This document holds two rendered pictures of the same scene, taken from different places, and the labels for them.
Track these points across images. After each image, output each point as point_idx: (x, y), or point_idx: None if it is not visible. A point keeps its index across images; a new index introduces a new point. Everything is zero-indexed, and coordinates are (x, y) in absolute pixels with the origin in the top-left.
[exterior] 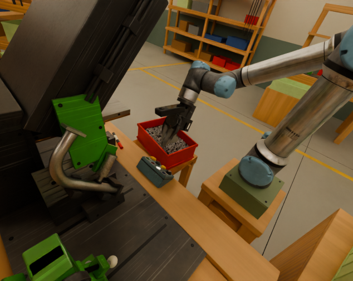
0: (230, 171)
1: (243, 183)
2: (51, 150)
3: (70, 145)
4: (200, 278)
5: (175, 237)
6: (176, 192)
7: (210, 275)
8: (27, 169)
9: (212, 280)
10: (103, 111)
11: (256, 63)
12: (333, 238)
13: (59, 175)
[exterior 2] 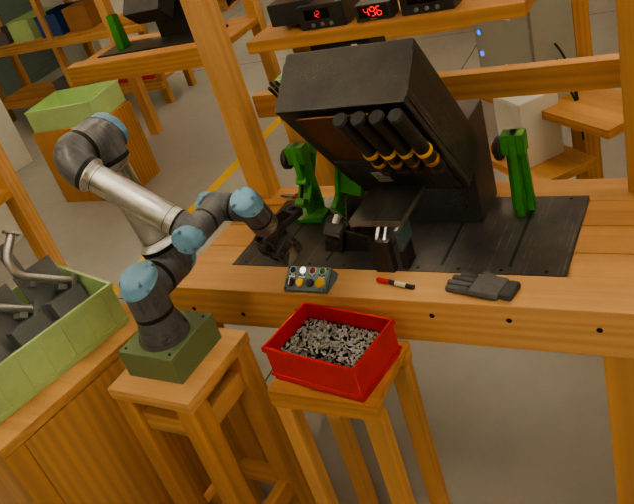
0: (203, 321)
1: (185, 316)
2: (454, 234)
3: None
4: (236, 258)
5: (263, 257)
6: (274, 283)
7: (228, 263)
8: None
9: (226, 262)
10: (372, 202)
11: (164, 200)
12: (59, 390)
13: None
